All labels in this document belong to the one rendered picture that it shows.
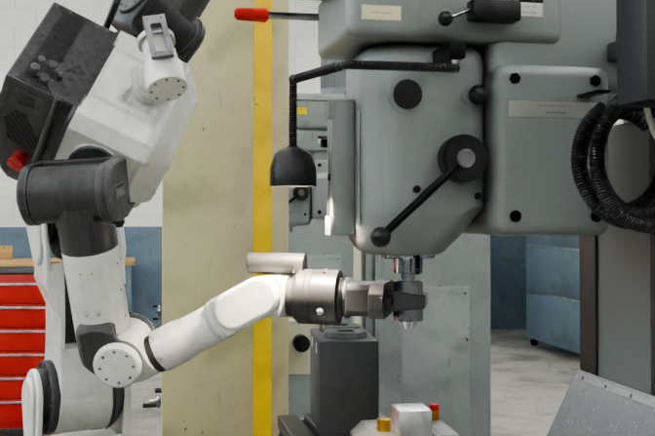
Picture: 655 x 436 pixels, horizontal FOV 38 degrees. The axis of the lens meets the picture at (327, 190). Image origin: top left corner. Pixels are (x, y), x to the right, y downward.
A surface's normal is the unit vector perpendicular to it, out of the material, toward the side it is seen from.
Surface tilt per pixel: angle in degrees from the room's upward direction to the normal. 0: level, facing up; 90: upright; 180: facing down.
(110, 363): 108
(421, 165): 90
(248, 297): 88
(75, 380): 81
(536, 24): 90
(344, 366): 90
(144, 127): 58
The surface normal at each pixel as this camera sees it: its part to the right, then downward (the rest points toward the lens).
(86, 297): -0.01, 0.29
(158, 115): 0.43, -0.54
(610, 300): -0.98, 0.00
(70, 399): 0.51, -0.04
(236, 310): -0.20, -0.05
